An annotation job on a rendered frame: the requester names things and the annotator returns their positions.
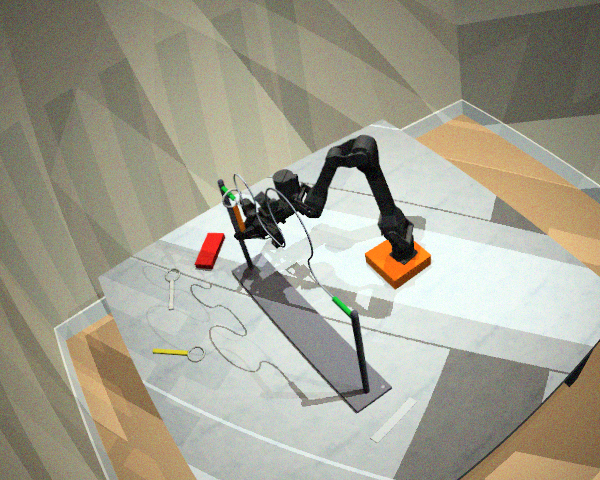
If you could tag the orange handle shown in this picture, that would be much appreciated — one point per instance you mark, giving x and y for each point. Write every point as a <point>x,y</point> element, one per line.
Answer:
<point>235,209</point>

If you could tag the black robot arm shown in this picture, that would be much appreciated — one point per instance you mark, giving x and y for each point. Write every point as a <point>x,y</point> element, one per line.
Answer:
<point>393,224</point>

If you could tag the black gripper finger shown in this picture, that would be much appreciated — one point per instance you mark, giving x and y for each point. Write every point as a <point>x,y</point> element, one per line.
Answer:
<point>248,222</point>
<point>254,231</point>

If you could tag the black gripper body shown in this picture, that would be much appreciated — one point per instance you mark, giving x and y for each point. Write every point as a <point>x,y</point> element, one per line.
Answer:
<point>268,224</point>

